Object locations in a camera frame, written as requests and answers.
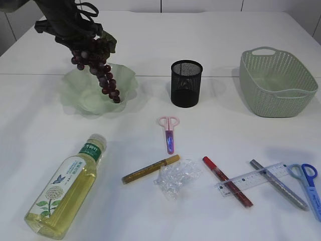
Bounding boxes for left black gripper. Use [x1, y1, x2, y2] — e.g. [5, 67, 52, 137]
[35, 1, 103, 50]

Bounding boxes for clear plastic ruler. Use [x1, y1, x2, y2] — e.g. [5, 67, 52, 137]
[214, 163, 288, 197]

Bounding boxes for jasmine tea bottle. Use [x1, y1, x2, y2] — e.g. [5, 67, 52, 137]
[24, 134, 107, 240]

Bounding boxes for dark red grape bunch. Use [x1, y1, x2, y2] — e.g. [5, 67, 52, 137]
[71, 31, 120, 103]

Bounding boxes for black mesh pen holder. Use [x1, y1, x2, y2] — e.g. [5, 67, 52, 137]
[171, 60, 203, 108]

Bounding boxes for blue scissors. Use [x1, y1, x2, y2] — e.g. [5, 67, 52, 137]
[288, 163, 320, 221]

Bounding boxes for silver glitter marker pen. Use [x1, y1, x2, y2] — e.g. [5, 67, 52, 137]
[250, 159, 309, 211]

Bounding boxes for small pink scissors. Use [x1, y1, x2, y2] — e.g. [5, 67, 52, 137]
[157, 116, 180, 155]

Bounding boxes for green woven plastic basket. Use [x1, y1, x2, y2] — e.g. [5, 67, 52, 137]
[239, 47, 318, 118]

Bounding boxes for gold glitter marker pen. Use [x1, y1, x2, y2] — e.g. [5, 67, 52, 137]
[121, 155, 180, 184]

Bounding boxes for clear plastic sheet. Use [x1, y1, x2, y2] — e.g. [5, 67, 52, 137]
[153, 159, 202, 200]

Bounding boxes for light green wavy plate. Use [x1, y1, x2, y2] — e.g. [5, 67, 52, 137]
[59, 63, 138, 115]

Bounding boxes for red marker pen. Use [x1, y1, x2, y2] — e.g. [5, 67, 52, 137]
[203, 156, 253, 208]

